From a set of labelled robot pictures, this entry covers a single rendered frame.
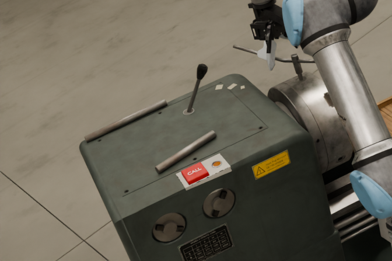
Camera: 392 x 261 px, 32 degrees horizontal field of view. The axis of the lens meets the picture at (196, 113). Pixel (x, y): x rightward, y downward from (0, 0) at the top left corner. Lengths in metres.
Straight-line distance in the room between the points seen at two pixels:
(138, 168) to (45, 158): 2.84
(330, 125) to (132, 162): 0.59
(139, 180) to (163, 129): 0.24
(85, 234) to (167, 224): 2.10
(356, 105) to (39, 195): 3.14
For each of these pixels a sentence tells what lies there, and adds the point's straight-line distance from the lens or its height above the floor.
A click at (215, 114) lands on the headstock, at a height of 1.26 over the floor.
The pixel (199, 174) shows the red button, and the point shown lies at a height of 1.27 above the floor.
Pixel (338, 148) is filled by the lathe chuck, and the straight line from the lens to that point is 2.09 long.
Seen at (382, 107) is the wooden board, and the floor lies 0.89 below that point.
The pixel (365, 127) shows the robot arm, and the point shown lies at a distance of 1.48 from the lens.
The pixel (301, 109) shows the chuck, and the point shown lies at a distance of 2.04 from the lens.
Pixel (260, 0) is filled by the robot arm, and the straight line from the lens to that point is 2.02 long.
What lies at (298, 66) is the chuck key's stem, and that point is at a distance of 2.10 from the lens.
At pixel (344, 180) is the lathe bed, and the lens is 2.28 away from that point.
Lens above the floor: 2.31
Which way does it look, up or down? 31 degrees down
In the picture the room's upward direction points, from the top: 19 degrees counter-clockwise
